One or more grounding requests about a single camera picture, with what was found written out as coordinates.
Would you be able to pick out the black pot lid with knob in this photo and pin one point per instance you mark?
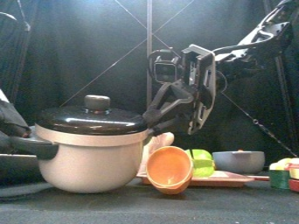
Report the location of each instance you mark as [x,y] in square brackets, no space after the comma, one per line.
[91,121]

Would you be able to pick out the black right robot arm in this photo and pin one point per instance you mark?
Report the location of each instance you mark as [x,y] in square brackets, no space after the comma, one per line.
[260,43]

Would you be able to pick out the white crumpled cloth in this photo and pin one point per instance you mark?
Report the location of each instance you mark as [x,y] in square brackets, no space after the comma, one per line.
[159,141]

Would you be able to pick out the orange plastic bowl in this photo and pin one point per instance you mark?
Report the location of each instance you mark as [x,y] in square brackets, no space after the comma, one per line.
[169,169]

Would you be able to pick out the green plastic cup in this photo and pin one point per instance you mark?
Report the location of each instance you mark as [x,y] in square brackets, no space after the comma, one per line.
[203,163]

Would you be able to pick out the dark grey pan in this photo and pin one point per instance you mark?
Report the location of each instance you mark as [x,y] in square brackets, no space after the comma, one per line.
[17,169]

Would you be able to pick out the grey bowl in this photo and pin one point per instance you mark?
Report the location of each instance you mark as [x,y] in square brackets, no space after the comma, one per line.
[238,162]

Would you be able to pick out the pink plastic tray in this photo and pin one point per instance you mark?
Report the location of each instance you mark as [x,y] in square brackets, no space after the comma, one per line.
[222,179]

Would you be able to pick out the grey flat plate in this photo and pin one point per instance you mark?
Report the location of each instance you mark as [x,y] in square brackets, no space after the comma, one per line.
[23,191]

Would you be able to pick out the brown flat board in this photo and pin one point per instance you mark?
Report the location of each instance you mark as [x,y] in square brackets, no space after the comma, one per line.
[259,177]

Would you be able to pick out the cream toy piece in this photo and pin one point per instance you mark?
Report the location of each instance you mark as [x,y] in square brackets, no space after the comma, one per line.
[279,164]

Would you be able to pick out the green toy block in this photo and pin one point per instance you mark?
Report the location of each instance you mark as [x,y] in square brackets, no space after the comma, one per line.
[279,179]

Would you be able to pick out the yellow toy block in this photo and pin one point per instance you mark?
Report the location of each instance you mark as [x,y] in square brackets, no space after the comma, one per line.
[295,173]

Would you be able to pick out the red toy block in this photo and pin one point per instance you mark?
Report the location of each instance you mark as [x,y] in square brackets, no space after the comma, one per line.
[294,185]

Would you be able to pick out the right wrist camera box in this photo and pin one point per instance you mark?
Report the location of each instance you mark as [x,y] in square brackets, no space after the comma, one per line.
[165,71]

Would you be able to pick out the grey vertical frame pole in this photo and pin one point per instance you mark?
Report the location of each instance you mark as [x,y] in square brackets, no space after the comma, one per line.
[149,29]

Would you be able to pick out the black slanted frame post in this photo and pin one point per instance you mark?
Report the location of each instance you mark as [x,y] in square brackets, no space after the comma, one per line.
[287,116]

